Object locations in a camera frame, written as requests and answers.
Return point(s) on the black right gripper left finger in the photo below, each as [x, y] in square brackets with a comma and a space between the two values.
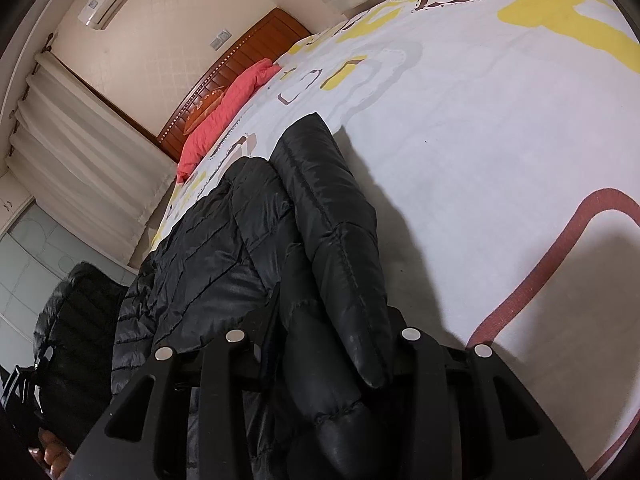
[144, 432]

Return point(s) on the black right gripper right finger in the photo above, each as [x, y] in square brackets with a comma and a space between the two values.
[448, 413]

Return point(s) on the black puffer jacket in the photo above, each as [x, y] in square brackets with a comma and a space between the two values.
[290, 235]

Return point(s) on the person's left hand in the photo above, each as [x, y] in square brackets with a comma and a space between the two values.
[52, 454]

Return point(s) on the frosted glass wardrobe doors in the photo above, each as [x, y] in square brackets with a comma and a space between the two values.
[36, 254]

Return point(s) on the white window curtain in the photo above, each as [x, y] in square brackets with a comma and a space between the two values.
[86, 167]

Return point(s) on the white patterned bed sheet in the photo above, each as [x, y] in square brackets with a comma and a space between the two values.
[498, 141]

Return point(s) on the orange patterned cushion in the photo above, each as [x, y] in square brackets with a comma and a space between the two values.
[204, 107]

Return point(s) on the pink pillow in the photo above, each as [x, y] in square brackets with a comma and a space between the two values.
[206, 134]

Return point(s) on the wooden headboard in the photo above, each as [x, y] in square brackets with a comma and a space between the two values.
[270, 37]

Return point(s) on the grey wall switch panel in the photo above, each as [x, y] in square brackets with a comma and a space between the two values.
[220, 39]

